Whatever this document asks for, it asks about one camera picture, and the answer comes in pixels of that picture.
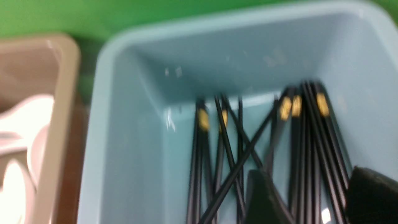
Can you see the pile of white soup spoons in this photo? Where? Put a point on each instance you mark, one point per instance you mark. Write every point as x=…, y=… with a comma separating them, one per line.
x=24, y=134

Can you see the bundle of black chopsticks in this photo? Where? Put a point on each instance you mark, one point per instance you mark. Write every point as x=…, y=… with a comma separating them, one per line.
x=279, y=149

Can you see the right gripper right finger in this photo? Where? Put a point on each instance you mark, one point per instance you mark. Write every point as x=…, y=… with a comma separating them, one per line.
x=372, y=198

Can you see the olive green plastic bin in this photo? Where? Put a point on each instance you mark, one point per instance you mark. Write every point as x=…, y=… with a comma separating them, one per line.
x=50, y=64

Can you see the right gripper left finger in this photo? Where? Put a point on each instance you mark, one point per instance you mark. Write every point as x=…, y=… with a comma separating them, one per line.
x=263, y=201

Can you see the blue plastic bin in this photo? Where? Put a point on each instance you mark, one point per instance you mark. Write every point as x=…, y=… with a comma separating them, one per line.
x=138, y=151

